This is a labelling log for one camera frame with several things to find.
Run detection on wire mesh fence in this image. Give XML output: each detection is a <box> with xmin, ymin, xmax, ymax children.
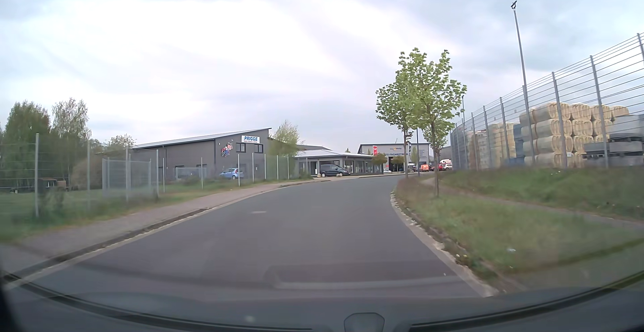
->
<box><xmin>0</xmin><ymin>132</ymin><xmax>303</xmax><ymax>218</ymax></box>

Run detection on grass verge with path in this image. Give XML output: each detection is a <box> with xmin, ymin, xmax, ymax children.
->
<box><xmin>393</xmin><ymin>166</ymin><xmax>644</xmax><ymax>292</ymax></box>

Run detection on group of tall trees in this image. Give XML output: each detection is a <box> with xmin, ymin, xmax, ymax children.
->
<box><xmin>0</xmin><ymin>98</ymin><xmax>136</xmax><ymax>192</ymax></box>

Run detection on stacks of wrapped yellow rolls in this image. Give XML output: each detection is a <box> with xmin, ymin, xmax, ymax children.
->
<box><xmin>465</xmin><ymin>102</ymin><xmax>631</xmax><ymax>170</ymax></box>

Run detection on dark car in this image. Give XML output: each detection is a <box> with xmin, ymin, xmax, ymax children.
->
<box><xmin>319</xmin><ymin>163</ymin><xmax>351</xmax><ymax>178</ymax></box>

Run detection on green tree behind hall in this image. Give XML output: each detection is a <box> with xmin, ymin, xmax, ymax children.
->
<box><xmin>268</xmin><ymin>120</ymin><xmax>303</xmax><ymax>158</ymax></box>

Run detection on grass field behind fence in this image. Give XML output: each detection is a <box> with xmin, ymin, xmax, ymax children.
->
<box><xmin>0</xmin><ymin>177</ymin><xmax>282</xmax><ymax>244</ymax></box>

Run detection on stack of grey concrete parts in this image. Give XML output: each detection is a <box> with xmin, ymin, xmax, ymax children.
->
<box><xmin>583</xmin><ymin>114</ymin><xmax>644</xmax><ymax>168</ymax></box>

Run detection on young green tree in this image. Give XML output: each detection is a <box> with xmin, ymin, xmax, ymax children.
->
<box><xmin>400</xmin><ymin>47</ymin><xmax>468</xmax><ymax>198</ymax></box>
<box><xmin>375</xmin><ymin>73</ymin><xmax>418</xmax><ymax>179</ymax></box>

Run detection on low glass-fronted building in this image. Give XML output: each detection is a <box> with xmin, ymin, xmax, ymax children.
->
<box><xmin>294</xmin><ymin>144</ymin><xmax>385</xmax><ymax>177</ymax></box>

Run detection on grey building with red sign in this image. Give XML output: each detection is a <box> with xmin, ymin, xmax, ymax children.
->
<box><xmin>357</xmin><ymin>142</ymin><xmax>432</xmax><ymax>173</ymax></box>

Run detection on tall grey metal fence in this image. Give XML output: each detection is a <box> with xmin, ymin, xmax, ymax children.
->
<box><xmin>449</xmin><ymin>32</ymin><xmax>644</xmax><ymax>172</ymax></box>

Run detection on grey asphalt road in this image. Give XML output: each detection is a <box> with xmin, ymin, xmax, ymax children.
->
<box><xmin>4</xmin><ymin>173</ymin><xmax>499</xmax><ymax>300</ymax></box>

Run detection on car's own bonnet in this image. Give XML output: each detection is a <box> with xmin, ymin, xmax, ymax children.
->
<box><xmin>0</xmin><ymin>271</ymin><xmax>644</xmax><ymax>332</ymax></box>

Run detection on grey hall building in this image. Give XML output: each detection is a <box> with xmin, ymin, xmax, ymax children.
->
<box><xmin>130</xmin><ymin>128</ymin><xmax>272</xmax><ymax>182</ymax></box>

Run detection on tall grey lamp post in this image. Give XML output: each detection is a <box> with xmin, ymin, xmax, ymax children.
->
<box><xmin>510</xmin><ymin>0</ymin><xmax>536</xmax><ymax>166</ymax></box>

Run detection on group of parked cars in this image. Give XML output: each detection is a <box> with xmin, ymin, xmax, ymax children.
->
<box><xmin>407</xmin><ymin>158</ymin><xmax>453</xmax><ymax>173</ymax></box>

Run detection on grey paved pavement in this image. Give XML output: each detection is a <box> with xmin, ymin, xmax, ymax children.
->
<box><xmin>0</xmin><ymin>175</ymin><xmax>353</xmax><ymax>275</ymax></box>

